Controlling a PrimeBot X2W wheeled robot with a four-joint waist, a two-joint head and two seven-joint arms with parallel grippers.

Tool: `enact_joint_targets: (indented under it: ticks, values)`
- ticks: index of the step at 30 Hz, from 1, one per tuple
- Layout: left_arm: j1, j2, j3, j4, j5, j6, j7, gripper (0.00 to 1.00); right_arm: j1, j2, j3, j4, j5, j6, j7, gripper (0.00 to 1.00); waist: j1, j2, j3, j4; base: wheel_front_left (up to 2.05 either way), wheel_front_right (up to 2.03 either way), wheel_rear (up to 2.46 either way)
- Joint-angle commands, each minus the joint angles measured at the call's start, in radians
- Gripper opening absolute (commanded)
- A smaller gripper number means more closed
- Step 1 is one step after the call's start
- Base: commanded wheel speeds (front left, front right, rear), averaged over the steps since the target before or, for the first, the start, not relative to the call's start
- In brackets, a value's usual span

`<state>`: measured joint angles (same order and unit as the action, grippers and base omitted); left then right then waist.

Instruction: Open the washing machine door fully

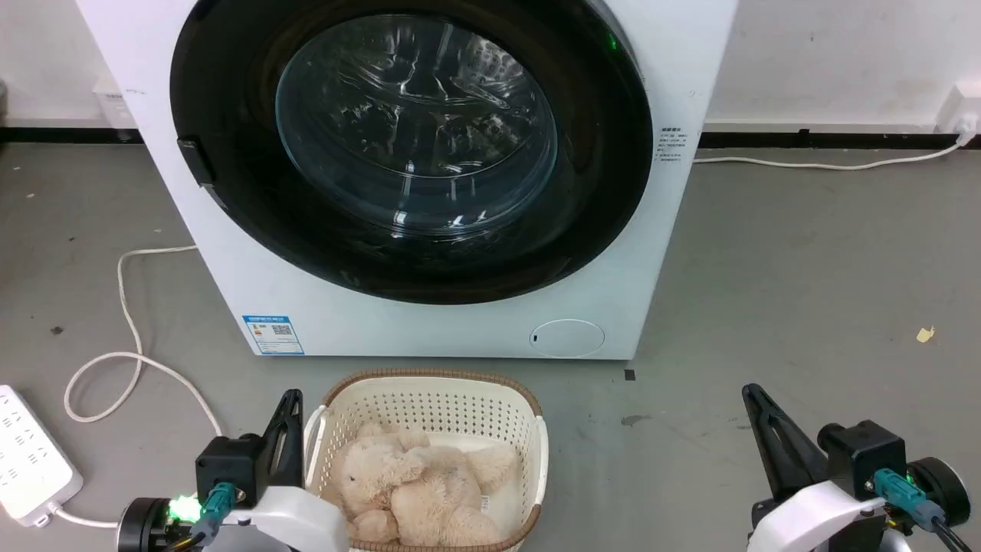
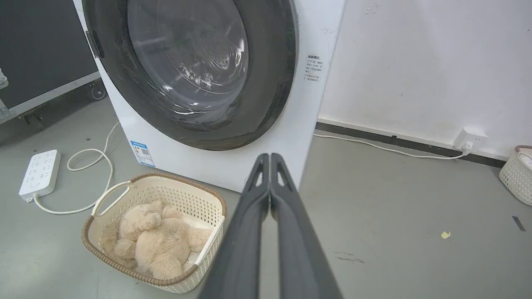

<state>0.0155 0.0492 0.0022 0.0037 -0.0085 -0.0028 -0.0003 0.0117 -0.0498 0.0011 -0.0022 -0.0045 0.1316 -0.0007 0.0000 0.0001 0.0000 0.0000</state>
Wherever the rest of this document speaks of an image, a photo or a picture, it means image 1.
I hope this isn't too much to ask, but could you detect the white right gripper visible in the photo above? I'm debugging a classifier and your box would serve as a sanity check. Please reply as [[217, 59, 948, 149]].
[[741, 383, 894, 552]]

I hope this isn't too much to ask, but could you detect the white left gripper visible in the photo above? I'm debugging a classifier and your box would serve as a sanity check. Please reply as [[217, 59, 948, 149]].
[[221, 389, 350, 552]]

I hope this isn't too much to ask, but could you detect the white front-load washing machine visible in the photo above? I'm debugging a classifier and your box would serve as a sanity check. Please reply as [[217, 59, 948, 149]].
[[74, 0, 740, 361]]

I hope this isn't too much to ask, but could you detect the black round washer door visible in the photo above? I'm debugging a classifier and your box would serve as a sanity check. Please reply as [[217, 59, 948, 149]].
[[169, 0, 654, 305]]

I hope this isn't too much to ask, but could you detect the blue energy label sticker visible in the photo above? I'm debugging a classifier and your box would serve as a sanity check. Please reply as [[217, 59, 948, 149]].
[[242, 314, 305, 357]]

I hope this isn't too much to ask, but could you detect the cream perforated laundry basket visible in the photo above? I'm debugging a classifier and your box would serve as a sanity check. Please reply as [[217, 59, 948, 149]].
[[303, 369, 550, 552]]

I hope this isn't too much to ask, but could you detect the beige plush teddy bear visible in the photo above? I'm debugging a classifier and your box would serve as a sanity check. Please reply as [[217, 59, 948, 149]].
[[336, 424, 519, 547]]

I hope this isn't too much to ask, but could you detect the round white filter cover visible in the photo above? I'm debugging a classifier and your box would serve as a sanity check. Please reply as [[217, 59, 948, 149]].
[[530, 319, 605, 359]]

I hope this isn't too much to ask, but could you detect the white power strip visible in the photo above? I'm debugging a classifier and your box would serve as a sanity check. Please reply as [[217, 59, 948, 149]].
[[0, 384, 84, 528]]

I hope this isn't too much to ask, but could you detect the left teal connector cable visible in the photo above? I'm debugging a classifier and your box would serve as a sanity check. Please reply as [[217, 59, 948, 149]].
[[157, 481, 237, 552]]

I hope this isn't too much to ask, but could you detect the teal connector cable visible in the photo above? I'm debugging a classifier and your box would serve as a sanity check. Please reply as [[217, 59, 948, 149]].
[[157, 481, 237, 552], [874, 468, 976, 552]]

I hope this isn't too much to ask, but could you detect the right teal connector cable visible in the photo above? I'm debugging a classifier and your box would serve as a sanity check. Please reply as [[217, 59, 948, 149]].
[[874, 468, 976, 552]]

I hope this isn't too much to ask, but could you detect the white looped power cable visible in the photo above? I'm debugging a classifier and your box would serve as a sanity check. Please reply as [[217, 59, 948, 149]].
[[48, 245, 224, 530]]

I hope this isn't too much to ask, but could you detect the white straight power cable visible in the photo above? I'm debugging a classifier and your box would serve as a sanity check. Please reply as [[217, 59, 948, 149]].
[[694, 141, 963, 171]]

